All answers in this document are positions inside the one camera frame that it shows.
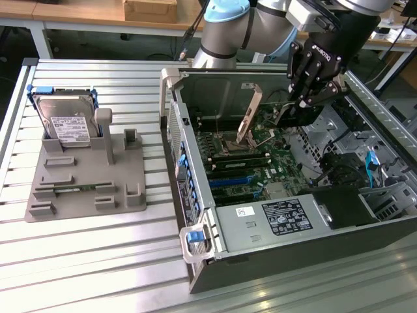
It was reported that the empty black RAM slot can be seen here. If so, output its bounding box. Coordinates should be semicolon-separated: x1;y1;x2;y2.
197;116;245;125
198;123;244;132

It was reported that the black RAM stick with label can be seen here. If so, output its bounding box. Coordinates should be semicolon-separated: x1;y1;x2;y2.
210;155;272;171

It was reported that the grey plastic parts rack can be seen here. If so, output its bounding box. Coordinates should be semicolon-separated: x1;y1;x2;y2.
25;108;147;224

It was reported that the CPU socket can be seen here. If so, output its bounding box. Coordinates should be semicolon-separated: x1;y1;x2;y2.
221;132;255;155

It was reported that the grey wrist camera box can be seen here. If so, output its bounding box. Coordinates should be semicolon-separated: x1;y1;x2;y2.
287;0;343;33

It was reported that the black graphics card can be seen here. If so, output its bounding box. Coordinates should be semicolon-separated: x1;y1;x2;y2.
236;83;328;144

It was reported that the small white box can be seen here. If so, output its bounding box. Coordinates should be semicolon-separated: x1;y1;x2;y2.
373;27;392;41

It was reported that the brown cardboard box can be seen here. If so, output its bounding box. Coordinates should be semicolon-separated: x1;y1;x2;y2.
122;0;179;23

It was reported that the black case fan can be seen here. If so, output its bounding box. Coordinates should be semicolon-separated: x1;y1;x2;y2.
321;152;371;190

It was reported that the grey power supply with label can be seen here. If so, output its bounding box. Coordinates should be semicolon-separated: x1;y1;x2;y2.
214;194;334;254

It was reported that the hard disk with blue carrier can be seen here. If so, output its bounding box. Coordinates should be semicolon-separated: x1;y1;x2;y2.
26;83;100;149

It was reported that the black monitor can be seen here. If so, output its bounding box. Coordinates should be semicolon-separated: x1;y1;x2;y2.
399;0;417;18

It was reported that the green Dell motherboard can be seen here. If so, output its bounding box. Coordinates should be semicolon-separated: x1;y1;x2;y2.
194;115;311;209

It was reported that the open grey PC case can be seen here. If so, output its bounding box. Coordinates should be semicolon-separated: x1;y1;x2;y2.
158;63;417;295

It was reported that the long wooden desk white frame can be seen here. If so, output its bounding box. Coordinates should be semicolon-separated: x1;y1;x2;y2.
0;0;209;60

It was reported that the black hanging robot cable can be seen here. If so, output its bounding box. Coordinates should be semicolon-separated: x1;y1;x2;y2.
179;0;212;63

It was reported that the metal socket cover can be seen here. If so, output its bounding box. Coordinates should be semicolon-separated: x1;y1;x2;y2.
246;127;281;150

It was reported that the green RAM stick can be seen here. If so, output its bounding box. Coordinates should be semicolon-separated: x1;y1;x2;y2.
55;184;98;192

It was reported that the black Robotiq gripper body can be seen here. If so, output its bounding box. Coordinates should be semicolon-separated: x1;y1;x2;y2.
298;16;382;98

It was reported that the black expansion slot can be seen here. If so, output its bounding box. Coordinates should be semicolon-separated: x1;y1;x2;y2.
213;191;263;203

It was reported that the silver disk bay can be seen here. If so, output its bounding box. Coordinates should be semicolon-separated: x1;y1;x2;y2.
358;181;417;223

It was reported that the silver perforated drive cage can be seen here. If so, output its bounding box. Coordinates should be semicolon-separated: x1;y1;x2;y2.
295;107;348;170

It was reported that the silver chipset heatsink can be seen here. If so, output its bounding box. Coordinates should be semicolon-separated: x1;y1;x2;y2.
264;181;296;199

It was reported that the cluttered wooden desk white leg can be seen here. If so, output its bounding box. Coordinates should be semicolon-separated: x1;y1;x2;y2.
360;12;417;92

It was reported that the black plastic shroud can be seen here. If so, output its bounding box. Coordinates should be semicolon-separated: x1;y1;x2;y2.
298;186;381;231

